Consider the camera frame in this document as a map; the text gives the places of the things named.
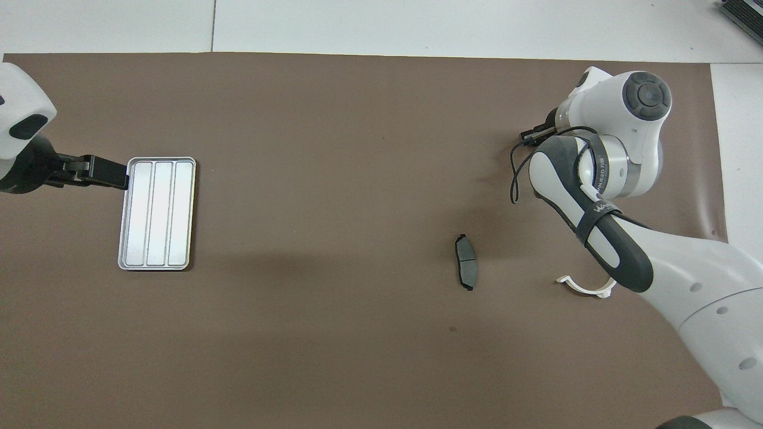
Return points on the silver metal tray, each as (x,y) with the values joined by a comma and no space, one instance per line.
(158,214)

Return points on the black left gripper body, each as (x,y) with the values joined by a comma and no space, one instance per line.
(73,169)

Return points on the long dark brake pad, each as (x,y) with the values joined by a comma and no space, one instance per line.
(466,262)

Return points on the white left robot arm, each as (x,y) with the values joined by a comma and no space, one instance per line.
(24,95)

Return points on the black ribbed device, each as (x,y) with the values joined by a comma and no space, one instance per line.
(745,13)

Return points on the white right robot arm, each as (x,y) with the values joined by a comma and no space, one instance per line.
(685,274)

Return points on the brown table mat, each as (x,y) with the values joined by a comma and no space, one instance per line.
(357,179)

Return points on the white curved plastic bracket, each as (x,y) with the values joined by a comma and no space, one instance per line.
(581,288)

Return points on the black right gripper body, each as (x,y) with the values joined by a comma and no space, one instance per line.
(539,134)

